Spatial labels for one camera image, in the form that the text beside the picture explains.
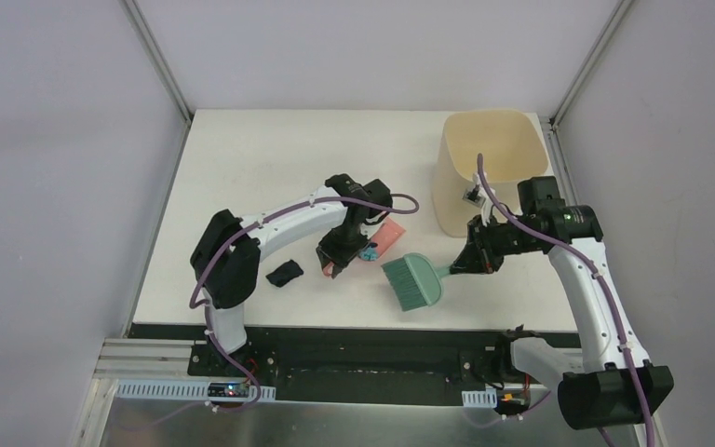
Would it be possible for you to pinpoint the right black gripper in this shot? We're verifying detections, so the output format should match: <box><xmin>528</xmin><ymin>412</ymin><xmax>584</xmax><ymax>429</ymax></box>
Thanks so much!
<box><xmin>452</xmin><ymin>212</ymin><xmax>541</xmax><ymax>275</ymax></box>

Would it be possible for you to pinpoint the pink plastic dustpan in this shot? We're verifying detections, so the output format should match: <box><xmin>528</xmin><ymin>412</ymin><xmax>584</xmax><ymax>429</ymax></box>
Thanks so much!
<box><xmin>367</xmin><ymin>221</ymin><xmax>405</xmax><ymax>261</ymax></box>

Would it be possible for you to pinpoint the green hand brush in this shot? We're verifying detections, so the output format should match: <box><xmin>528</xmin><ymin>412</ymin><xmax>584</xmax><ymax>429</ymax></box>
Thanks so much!
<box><xmin>382</xmin><ymin>252</ymin><xmax>452</xmax><ymax>312</ymax></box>

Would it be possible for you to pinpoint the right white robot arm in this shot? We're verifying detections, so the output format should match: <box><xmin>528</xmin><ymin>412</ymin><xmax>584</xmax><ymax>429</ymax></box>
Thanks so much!
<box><xmin>451</xmin><ymin>176</ymin><xmax>674</xmax><ymax>430</ymax></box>

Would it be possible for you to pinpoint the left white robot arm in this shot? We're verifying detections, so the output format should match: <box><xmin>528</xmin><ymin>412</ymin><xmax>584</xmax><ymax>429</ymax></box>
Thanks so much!
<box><xmin>190</xmin><ymin>174</ymin><xmax>394</xmax><ymax>377</ymax></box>

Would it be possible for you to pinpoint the light blue paper scrap right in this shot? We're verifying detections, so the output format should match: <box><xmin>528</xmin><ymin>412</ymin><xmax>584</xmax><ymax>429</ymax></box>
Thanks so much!
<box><xmin>358</xmin><ymin>243</ymin><xmax>380</xmax><ymax>262</ymax></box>

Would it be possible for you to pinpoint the black paper scrap near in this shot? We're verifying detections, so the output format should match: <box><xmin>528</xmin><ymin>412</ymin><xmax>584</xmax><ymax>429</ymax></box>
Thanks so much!
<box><xmin>265</xmin><ymin>260</ymin><xmax>304</xmax><ymax>288</ymax></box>

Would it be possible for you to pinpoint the beige waste bin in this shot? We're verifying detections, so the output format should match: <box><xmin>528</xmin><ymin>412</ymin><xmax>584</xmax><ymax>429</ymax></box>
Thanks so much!
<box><xmin>431</xmin><ymin>109</ymin><xmax>552</xmax><ymax>237</ymax></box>

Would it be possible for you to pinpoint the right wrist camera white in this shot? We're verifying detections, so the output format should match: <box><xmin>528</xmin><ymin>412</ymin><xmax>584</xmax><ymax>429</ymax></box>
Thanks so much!
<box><xmin>463</xmin><ymin>183</ymin><xmax>493</xmax><ymax>218</ymax></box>

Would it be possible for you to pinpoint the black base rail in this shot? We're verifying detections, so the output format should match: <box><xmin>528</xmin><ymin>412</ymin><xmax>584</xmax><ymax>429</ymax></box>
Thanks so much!
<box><xmin>128</xmin><ymin>323</ymin><xmax>536</xmax><ymax>406</ymax></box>

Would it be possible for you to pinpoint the right white cable duct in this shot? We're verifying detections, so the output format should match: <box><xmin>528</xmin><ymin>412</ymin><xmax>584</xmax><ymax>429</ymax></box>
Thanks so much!
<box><xmin>461</xmin><ymin>388</ymin><xmax>498</xmax><ymax>409</ymax></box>

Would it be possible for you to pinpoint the white cable duct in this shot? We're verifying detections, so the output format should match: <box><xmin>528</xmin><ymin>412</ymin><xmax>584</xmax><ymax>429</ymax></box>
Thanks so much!
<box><xmin>461</xmin><ymin>388</ymin><xmax>498</xmax><ymax>409</ymax></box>
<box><xmin>115</xmin><ymin>379</ymin><xmax>277</xmax><ymax>403</ymax></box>

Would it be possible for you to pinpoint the left white cable duct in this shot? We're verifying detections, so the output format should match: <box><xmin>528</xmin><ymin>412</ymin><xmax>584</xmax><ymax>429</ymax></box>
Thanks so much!
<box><xmin>115</xmin><ymin>379</ymin><xmax>277</xmax><ymax>403</ymax></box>

